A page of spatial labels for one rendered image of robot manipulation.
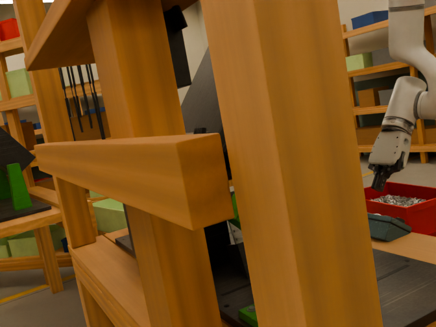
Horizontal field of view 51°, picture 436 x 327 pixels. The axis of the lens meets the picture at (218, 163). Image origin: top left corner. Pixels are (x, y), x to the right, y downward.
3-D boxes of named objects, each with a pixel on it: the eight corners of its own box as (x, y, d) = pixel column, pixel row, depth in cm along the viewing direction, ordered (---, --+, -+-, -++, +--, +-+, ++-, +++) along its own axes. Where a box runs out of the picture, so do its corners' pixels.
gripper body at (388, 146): (420, 134, 127) (407, 172, 125) (390, 135, 136) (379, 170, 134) (402, 123, 124) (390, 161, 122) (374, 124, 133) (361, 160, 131)
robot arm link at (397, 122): (421, 128, 128) (418, 138, 127) (396, 129, 136) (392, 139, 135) (402, 115, 124) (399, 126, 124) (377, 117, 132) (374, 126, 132)
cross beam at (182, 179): (54, 167, 162) (48, 142, 161) (236, 218, 47) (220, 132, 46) (39, 170, 160) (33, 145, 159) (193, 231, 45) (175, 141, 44)
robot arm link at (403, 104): (421, 130, 129) (390, 127, 136) (434, 88, 131) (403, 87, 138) (411, 118, 124) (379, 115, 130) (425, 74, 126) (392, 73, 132)
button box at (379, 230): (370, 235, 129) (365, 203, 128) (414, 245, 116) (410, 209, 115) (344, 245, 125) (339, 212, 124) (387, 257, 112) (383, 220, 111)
